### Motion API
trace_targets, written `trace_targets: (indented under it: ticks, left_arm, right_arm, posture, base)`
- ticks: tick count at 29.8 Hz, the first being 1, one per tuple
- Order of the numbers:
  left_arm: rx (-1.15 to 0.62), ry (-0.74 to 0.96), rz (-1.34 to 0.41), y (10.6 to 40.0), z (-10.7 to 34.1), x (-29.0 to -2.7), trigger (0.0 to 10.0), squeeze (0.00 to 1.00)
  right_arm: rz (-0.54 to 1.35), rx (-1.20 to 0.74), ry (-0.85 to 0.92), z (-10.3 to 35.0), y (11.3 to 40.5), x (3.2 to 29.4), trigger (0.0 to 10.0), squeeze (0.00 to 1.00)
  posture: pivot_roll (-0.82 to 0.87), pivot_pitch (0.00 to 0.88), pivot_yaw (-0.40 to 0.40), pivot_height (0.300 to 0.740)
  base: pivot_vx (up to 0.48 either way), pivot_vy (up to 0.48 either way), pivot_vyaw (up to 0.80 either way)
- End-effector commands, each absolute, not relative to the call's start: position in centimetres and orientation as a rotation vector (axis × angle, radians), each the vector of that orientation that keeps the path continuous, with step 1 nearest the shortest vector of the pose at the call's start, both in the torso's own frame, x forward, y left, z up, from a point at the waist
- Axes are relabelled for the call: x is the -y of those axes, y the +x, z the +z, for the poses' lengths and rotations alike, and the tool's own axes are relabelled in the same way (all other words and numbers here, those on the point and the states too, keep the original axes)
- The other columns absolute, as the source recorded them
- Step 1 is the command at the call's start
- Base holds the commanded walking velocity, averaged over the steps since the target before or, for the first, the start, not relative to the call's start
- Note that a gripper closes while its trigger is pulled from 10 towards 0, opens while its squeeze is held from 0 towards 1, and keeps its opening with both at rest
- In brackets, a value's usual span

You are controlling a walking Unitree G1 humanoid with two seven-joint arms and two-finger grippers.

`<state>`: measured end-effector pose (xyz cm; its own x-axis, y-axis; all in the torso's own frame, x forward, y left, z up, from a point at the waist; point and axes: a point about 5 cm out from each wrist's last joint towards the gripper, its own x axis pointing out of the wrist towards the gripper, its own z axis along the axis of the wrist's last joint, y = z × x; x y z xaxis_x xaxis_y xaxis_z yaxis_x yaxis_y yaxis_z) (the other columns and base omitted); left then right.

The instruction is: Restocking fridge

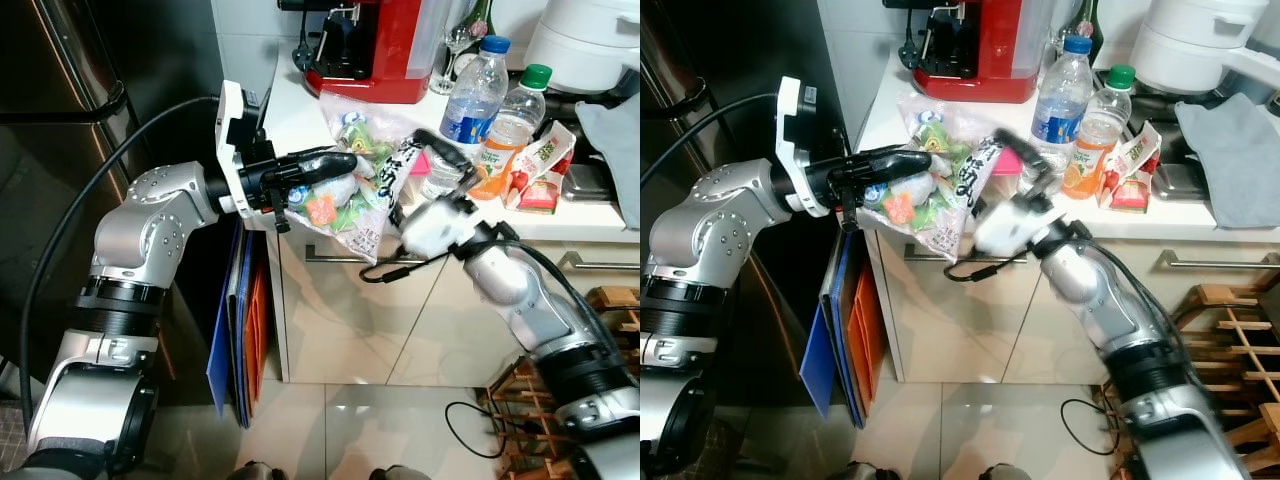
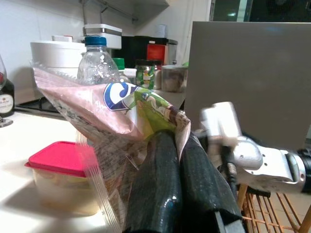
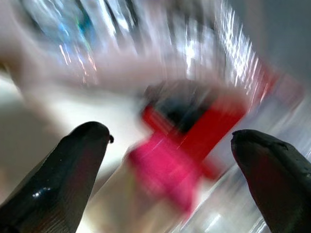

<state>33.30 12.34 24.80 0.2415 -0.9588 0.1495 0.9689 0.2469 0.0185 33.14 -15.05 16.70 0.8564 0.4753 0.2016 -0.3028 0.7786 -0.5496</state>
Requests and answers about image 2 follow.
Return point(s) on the wooden slatted rack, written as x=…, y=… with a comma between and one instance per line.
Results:
x=267, y=213

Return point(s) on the dark wine bottle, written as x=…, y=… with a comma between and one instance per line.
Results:
x=6, y=97

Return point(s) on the steel canister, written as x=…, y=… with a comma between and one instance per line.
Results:
x=172, y=52

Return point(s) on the green glass sliding door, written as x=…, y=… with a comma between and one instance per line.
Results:
x=267, y=9

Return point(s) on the jar of green sweets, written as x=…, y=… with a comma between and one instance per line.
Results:
x=147, y=74

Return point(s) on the clear blue-capped water bottle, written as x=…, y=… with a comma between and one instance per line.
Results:
x=97, y=65

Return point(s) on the white box appliance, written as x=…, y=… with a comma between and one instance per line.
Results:
x=104, y=31

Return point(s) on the white round container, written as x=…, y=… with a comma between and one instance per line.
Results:
x=56, y=53

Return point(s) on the black box red label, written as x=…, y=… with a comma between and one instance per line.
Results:
x=155, y=52

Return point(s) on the crinkled printed snack bag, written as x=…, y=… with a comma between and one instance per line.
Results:
x=97, y=109

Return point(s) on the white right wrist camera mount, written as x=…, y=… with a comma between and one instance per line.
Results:
x=219, y=121

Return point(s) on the metal wall shelf rail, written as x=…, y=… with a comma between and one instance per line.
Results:
x=116, y=11

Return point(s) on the clear jar brown contents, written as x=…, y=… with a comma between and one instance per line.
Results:
x=173, y=78

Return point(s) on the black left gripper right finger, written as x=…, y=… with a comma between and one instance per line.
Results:
x=204, y=189

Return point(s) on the wine glass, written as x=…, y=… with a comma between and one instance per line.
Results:
x=2, y=72

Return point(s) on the grey mini fridge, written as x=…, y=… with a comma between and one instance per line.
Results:
x=247, y=72

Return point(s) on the red-lidded plastic food container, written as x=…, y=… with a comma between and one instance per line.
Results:
x=58, y=160

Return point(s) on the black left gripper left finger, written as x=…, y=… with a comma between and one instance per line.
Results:
x=158, y=189

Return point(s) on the black stove top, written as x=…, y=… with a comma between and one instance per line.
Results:
x=36, y=105

